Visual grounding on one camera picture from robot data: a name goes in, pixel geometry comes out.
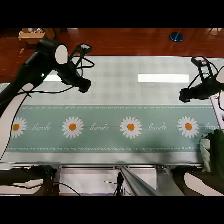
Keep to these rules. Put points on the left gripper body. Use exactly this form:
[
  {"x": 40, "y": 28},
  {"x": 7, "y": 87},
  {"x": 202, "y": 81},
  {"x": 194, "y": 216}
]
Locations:
[{"x": 80, "y": 83}]

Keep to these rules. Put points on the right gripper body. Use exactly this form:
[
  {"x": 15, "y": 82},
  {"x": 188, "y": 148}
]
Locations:
[{"x": 200, "y": 90}]

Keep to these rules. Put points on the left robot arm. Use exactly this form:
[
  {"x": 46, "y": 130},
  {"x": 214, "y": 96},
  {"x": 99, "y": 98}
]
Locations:
[{"x": 31, "y": 73}]

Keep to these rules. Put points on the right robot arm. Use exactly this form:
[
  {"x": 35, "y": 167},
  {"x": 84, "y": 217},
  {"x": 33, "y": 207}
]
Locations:
[{"x": 200, "y": 181}]

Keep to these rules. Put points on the blue round disc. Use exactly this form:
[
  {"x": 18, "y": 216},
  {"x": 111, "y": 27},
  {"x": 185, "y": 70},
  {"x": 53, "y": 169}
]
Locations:
[{"x": 176, "y": 36}]

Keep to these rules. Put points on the white garment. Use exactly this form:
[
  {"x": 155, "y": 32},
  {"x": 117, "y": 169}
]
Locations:
[{"x": 206, "y": 153}]

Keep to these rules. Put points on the cardboard box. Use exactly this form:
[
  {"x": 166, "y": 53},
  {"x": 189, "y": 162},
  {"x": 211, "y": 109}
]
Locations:
[{"x": 32, "y": 34}]

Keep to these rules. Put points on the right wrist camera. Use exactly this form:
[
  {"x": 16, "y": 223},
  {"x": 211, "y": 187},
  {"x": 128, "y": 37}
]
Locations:
[{"x": 202, "y": 68}]

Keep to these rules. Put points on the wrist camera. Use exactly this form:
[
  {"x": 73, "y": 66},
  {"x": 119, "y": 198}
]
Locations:
[
  {"x": 202, "y": 68},
  {"x": 82, "y": 53}
]

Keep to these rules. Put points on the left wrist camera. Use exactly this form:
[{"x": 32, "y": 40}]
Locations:
[{"x": 82, "y": 53}]

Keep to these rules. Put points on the silver frame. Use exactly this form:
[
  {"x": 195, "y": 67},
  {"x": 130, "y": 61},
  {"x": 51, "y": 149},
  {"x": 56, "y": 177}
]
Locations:
[{"x": 140, "y": 183}]

